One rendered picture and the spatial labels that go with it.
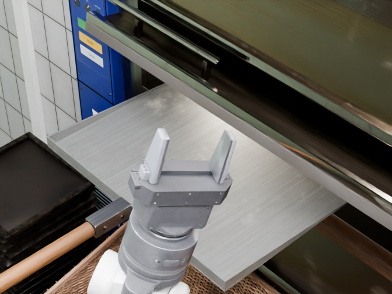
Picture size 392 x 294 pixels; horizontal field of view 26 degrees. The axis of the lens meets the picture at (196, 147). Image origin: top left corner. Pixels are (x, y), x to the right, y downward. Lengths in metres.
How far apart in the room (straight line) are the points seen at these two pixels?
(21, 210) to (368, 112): 0.99
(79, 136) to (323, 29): 0.63
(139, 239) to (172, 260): 0.05
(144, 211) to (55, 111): 1.49
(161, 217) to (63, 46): 1.31
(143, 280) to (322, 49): 0.63
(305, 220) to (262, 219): 0.08
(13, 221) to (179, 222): 1.13
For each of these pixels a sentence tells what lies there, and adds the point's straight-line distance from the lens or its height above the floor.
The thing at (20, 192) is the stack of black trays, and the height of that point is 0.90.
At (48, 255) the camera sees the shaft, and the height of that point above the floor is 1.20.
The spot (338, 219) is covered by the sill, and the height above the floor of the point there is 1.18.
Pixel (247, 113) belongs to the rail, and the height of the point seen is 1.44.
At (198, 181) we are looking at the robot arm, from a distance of 0.99.
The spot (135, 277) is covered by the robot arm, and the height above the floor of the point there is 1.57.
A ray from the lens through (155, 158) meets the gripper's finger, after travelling 0.94.
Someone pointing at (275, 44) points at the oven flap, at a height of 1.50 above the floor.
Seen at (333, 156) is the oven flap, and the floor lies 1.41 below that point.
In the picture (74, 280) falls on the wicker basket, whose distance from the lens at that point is 2.15.
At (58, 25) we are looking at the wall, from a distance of 2.22.
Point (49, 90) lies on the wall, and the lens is 2.43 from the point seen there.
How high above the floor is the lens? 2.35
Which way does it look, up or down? 40 degrees down
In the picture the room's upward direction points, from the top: straight up
